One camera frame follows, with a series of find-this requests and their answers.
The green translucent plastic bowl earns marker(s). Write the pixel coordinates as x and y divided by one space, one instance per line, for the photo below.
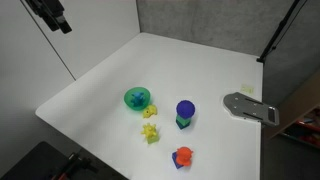
128 98

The green and blue block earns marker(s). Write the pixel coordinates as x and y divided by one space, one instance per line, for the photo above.
182 123

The blue triangular block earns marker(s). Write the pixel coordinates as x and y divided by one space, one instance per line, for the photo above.
177 165

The yellow duck toy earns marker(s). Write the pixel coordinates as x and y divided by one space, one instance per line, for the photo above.
149 111

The orange round toy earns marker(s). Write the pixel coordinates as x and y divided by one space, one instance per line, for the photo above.
184 155

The light green cube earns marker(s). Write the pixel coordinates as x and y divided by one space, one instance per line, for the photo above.
153 139

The teal spiky toy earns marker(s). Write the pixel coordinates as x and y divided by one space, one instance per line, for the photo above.
138 96

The wooden shelf unit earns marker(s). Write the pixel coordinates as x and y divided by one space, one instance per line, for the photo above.
304 99

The grey metal mounting plate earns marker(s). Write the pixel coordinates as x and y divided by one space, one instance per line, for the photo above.
244 106

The purple spiky ball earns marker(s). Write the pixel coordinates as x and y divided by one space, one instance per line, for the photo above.
185 109

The pale yellow sticky note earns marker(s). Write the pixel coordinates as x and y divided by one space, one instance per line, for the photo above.
248 89

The black tripod pole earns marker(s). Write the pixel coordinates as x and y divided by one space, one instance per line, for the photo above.
282 24

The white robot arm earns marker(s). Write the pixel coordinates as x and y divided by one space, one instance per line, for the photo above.
51 11

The black case with clamp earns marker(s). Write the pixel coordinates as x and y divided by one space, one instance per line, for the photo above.
45 162

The yellow spiky toy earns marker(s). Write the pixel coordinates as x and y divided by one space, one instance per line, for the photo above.
149 130

